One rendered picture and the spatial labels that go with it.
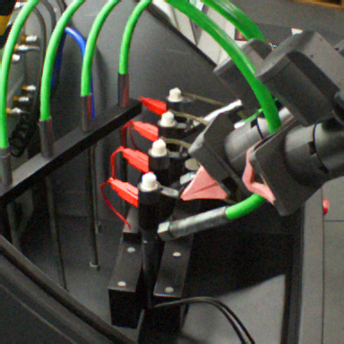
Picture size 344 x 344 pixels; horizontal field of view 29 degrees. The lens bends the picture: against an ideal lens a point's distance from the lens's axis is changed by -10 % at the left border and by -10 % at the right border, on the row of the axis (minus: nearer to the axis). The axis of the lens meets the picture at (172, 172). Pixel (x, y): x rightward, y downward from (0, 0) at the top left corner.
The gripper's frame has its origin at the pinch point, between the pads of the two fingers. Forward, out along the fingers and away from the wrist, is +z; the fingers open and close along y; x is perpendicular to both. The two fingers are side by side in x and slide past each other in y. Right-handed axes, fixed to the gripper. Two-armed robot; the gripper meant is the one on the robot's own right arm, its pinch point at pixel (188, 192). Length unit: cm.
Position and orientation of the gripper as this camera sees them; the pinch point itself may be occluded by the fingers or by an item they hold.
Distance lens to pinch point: 87.5
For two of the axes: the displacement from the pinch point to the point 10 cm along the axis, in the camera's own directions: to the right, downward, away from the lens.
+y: -6.7, -7.3, -1.5
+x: -3.8, 5.1, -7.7
